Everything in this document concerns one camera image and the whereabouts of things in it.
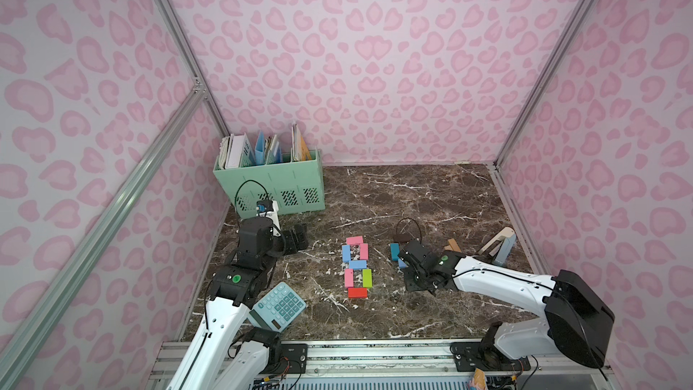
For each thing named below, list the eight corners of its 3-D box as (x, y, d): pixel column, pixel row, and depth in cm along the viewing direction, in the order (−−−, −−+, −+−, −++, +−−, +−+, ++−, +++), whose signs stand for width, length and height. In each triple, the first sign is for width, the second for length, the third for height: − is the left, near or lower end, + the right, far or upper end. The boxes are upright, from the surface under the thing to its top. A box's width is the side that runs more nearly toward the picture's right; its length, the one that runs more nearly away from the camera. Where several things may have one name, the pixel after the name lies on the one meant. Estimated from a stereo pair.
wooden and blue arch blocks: (498, 269, 92) (503, 264, 88) (478, 254, 95) (482, 248, 92) (519, 243, 98) (524, 237, 95) (500, 230, 101) (504, 224, 98)
